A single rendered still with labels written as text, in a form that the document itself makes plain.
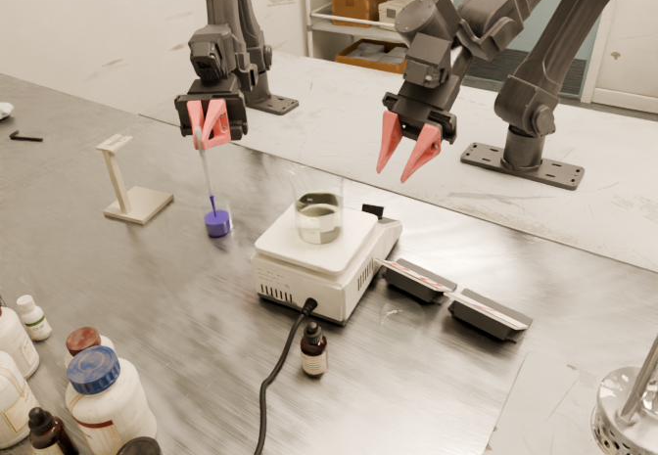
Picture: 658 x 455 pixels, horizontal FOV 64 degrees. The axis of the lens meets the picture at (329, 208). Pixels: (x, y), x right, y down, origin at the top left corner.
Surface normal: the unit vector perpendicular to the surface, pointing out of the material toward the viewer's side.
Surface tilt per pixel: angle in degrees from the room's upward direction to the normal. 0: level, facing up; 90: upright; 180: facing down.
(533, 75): 59
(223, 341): 0
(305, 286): 90
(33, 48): 90
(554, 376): 0
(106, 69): 90
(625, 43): 90
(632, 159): 0
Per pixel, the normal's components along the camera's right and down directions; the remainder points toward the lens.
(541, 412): -0.04, -0.82
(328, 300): -0.45, 0.53
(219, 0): -0.03, 0.29
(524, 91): -0.78, -0.17
